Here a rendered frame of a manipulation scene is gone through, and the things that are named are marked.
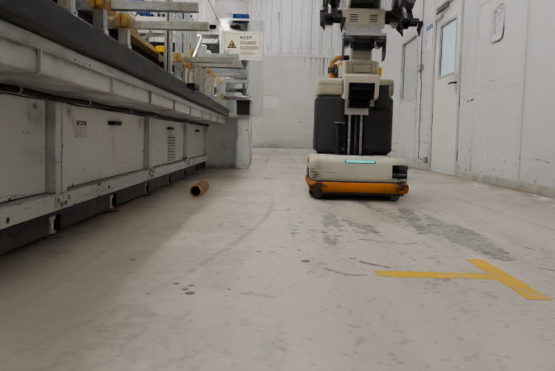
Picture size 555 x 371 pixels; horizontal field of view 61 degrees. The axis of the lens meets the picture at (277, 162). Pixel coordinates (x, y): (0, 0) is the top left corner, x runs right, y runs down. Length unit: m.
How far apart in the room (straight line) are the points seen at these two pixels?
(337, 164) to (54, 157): 1.75
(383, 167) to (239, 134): 2.87
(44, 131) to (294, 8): 10.84
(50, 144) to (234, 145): 4.05
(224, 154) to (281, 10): 7.09
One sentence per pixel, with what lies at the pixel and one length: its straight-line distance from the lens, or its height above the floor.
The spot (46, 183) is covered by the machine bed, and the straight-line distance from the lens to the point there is 1.89.
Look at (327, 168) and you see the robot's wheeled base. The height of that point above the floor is 0.20.
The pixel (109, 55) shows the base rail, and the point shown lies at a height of 0.63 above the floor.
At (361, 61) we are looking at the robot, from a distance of 3.14.
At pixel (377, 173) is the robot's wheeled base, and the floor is 0.18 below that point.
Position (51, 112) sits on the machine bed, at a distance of 1.87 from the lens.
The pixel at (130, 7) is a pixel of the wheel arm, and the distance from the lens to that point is 1.72.
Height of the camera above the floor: 0.39
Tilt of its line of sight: 3 degrees down
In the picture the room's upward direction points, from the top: 1 degrees clockwise
